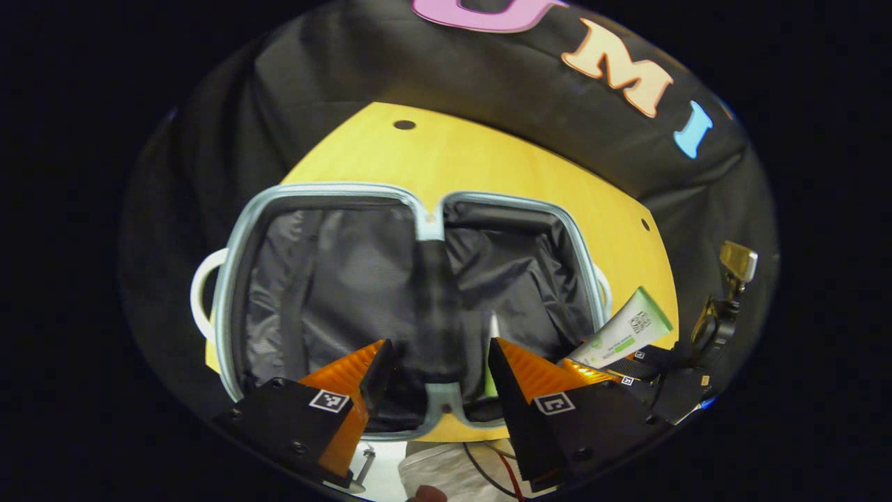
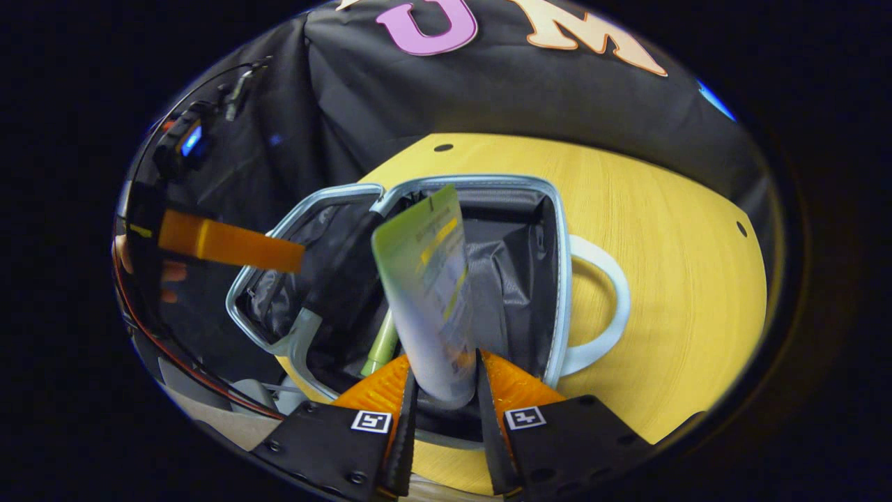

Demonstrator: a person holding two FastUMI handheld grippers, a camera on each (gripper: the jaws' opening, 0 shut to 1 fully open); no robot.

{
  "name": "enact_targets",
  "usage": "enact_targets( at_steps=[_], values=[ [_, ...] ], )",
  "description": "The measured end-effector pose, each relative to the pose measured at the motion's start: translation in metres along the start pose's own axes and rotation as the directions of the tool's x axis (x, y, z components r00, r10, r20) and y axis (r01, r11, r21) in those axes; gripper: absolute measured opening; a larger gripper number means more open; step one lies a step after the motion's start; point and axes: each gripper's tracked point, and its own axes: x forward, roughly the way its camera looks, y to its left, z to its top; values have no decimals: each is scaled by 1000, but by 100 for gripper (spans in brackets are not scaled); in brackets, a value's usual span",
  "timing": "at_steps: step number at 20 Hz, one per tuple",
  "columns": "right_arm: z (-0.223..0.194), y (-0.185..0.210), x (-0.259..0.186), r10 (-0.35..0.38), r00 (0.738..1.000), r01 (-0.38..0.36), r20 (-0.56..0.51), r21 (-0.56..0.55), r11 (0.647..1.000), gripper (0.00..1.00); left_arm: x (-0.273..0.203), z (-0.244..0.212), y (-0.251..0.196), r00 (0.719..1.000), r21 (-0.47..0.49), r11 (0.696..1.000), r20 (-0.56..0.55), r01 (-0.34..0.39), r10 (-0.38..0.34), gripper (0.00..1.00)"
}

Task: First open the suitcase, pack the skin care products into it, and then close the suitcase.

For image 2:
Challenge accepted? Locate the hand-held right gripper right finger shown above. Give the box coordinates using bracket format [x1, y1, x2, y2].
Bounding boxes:
[476, 349, 654, 501]

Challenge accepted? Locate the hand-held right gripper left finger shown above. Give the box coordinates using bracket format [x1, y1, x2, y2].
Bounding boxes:
[251, 354, 419, 501]

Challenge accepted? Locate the slim green skin care tube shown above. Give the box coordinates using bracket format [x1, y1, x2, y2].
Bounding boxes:
[359, 309, 400, 377]

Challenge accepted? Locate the white green skin care tube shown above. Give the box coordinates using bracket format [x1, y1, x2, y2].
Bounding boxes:
[371, 184, 480, 409]

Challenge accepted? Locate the light blue suitcase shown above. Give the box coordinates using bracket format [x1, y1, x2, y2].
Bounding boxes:
[225, 173, 632, 450]

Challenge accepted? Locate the black backdrop cloth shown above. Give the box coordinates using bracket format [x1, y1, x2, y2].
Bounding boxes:
[115, 0, 788, 391]

